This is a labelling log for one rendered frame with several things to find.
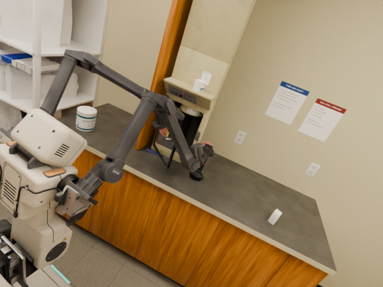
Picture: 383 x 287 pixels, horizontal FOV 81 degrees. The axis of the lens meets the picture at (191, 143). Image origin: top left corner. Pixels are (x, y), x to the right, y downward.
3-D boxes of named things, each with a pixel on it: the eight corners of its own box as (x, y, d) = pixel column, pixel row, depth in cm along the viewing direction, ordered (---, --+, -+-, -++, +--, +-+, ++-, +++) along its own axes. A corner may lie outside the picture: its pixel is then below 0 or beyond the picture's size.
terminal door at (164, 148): (153, 144, 169) (167, 94, 151) (167, 169, 148) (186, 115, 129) (152, 144, 169) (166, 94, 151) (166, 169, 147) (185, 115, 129)
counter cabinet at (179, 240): (96, 177, 260) (108, 106, 220) (263, 266, 229) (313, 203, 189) (44, 214, 201) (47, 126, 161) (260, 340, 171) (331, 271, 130)
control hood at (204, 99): (166, 90, 151) (170, 76, 147) (210, 110, 146) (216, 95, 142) (159, 93, 141) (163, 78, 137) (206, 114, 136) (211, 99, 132)
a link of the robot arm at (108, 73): (80, 68, 119) (81, 58, 110) (85, 59, 121) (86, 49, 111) (151, 108, 135) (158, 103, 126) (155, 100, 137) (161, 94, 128)
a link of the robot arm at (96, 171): (85, 174, 88) (90, 177, 85) (104, 155, 92) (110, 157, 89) (101, 187, 94) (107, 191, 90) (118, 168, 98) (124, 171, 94)
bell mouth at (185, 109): (184, 103, 171) (186, 97, 168) (206, 113, 168) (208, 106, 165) (175, 108, 155) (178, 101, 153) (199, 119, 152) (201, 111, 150)
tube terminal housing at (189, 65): (164, 137, 194) (192, 45, 160) (198, 153, 189) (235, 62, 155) (150, 148, 172) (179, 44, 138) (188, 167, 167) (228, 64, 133)
